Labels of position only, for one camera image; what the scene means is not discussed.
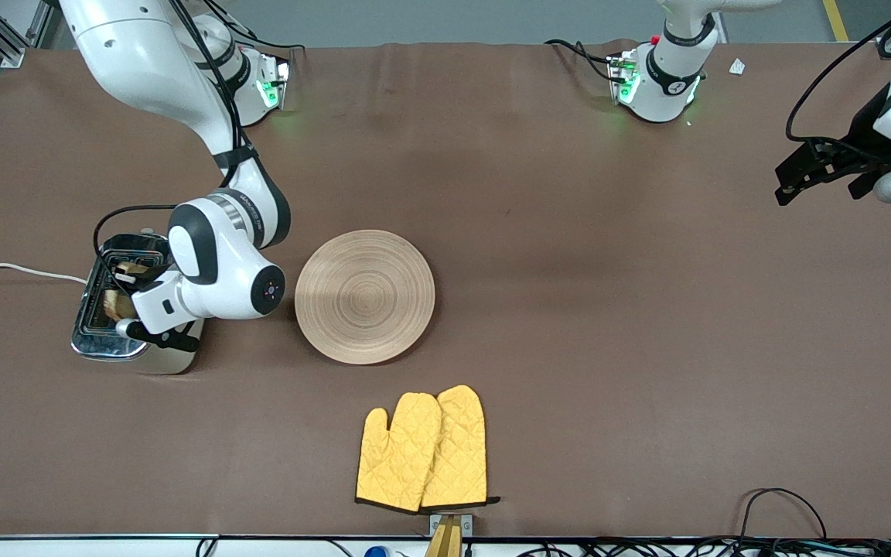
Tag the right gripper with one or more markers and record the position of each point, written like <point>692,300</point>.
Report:
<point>148,273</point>

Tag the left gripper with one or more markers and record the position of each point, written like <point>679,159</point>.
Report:
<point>865,129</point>

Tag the slice of brown bread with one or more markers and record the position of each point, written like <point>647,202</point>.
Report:
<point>114,305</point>

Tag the round wooden plate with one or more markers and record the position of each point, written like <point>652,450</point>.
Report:
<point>364,298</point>

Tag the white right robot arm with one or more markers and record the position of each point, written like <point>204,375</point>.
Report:
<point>144,62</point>

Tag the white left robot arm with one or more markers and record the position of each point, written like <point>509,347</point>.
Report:
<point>666,77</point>

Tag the cream and chrome toaster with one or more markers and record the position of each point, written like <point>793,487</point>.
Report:
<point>97,344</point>

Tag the small white paper scrap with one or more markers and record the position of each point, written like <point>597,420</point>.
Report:
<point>737,66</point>

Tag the yellow quilted oven mitt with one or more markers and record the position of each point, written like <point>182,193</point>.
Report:
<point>399,456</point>
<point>462,449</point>

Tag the blue round cap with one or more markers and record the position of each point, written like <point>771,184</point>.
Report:
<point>376,552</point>

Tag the tan wooden stick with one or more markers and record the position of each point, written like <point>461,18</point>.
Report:
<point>445,541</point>

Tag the small metal bracket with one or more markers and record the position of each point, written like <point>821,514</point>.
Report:
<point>467,524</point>

